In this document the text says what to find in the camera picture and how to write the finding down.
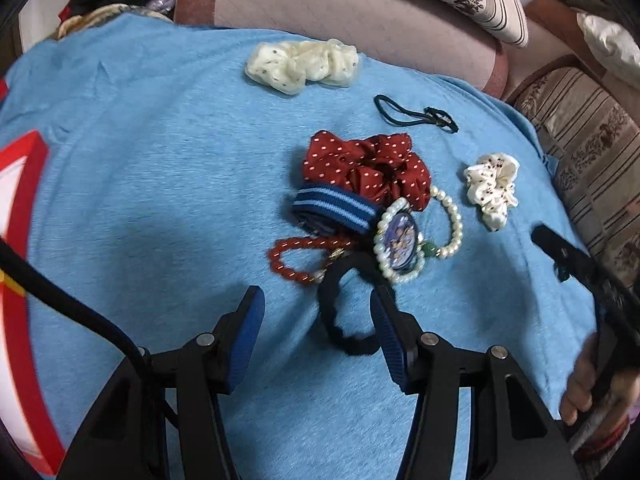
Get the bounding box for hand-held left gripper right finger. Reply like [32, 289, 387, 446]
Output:
[370, 282, 581, 480]

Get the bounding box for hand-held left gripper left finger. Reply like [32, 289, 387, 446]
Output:
[60, 285, 266, 480]

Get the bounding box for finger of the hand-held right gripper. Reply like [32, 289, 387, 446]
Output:
[531, 225, 601, 287]

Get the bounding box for small pearl bracelet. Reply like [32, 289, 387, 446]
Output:
[374, 197, 426, 285]

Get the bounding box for thick black hair tie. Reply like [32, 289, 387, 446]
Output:
[317, 250, 401, 358]

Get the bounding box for blue patterned oval charm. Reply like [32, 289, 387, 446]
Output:
[386, 212, 418, 267]

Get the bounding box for white floral scrunchie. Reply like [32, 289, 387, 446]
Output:
[462, 152, 521, 232]

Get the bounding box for red bead bracelet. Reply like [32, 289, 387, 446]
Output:
[270, 234, 361, 286]

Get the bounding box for pearl bracelet with green bead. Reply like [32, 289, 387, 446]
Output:
[422, 185, 464, 261]

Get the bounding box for blue striped hair band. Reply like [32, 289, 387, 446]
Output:
[291, 185, 386, 236]

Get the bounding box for red polka dot scrunchie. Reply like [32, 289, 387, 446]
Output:
[301, 130, 432, 211]

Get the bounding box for person's right hand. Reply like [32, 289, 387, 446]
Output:
[559, 332, 640, 442]

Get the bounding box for brown striped sofa cover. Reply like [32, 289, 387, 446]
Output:
[505, 55, 640, 291]

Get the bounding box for blue blanket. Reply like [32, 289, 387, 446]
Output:
[0, 12, 606, 480]

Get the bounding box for white cloth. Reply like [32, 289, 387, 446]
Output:
[575, 10, 640, 86]

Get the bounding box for cream dotted scrunchie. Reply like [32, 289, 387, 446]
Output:
[244, 39, 361, 96]

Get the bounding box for pink cushion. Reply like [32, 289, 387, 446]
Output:
[172, 0, 508, 98]

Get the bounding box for beige patterned cloth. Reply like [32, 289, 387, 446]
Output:
[55, 4, 173, 41]

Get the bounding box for thick black cable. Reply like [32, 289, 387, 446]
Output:
[0, 237, 151, 366]

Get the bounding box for thin black hair tie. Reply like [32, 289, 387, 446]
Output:
[374, 94, 460, 135]

